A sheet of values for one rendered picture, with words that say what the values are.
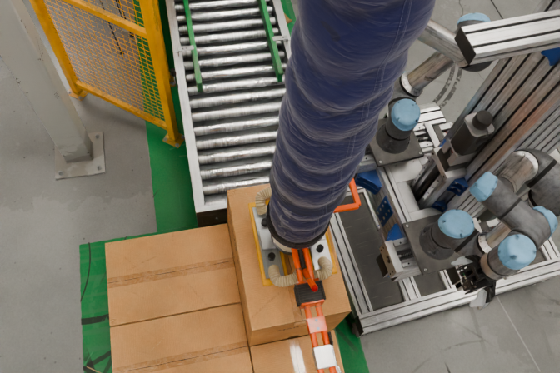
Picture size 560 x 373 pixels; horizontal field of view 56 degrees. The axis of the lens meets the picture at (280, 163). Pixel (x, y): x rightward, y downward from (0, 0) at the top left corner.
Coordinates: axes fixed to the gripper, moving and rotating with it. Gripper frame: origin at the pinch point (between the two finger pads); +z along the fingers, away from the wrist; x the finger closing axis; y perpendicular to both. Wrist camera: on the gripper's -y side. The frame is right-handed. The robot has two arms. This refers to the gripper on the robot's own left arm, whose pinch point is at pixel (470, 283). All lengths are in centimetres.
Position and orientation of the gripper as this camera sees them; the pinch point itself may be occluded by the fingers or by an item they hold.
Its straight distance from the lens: 168.6
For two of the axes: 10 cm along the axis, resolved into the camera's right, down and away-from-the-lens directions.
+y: -9.6, 2.1, -1.9
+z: -0.8, 4.6, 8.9
